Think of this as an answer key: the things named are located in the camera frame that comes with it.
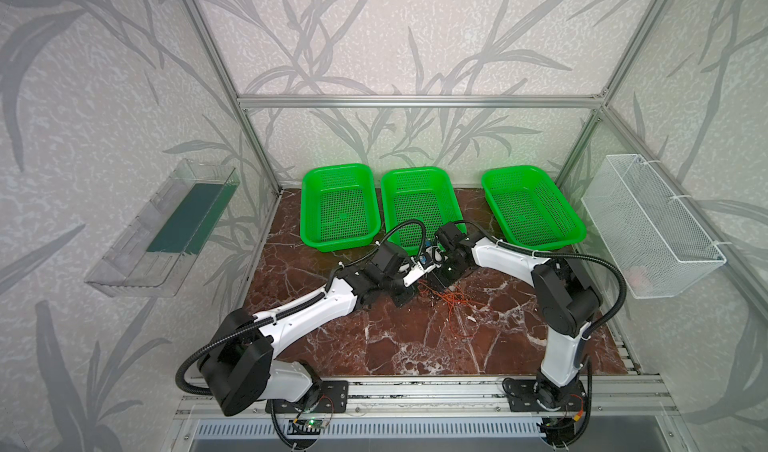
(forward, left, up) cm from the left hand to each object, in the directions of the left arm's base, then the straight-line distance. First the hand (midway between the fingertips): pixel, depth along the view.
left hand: (420, 276), depth 81 cm
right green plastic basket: (+37, -44, -15) cm, 59 cm away
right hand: (+6, -5, -10) cm, 13 cm away
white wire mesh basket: (-3, -50, +21) cm, 54 cm away
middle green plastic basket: (+43, -2, -15) cm, 46 cm away
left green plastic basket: (+37, +30, -15) cm, 50 cm away
